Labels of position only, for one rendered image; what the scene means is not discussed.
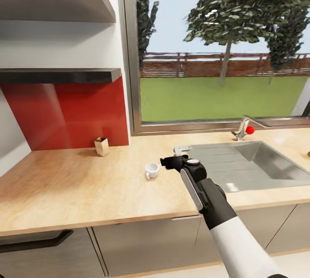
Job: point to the drop in sink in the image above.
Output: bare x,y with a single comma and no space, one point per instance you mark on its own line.
248,166

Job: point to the coffee cup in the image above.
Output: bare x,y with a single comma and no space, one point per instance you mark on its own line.
151,170

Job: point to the fridge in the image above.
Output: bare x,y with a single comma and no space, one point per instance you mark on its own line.
13,145

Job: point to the dishwasher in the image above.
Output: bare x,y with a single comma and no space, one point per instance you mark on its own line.
65,253

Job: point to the countertop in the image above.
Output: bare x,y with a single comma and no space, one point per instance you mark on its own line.
74,188

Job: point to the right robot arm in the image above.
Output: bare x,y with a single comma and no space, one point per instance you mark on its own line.
241,254

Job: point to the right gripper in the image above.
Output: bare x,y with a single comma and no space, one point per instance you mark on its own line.
171,162

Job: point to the fixed window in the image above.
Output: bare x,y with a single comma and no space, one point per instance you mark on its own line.
198,66

